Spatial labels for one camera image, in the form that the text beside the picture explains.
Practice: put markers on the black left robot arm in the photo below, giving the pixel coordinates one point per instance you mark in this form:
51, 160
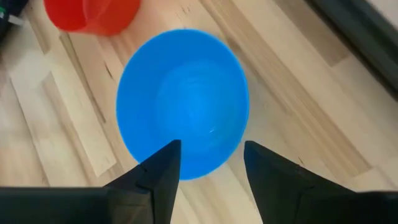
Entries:
7, 18

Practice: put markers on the black aluminium table frame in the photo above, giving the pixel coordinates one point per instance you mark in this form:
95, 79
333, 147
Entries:
367, 40

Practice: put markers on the blue plastic bowl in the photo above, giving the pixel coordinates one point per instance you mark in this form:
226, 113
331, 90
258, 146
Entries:
183, 93

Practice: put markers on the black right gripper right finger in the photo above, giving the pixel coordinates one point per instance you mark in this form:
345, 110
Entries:
280, 193

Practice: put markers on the red plastic bowl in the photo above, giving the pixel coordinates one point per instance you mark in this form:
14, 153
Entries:
93, 15

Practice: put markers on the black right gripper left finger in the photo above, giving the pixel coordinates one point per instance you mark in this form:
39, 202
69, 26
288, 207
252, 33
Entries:
155, 193

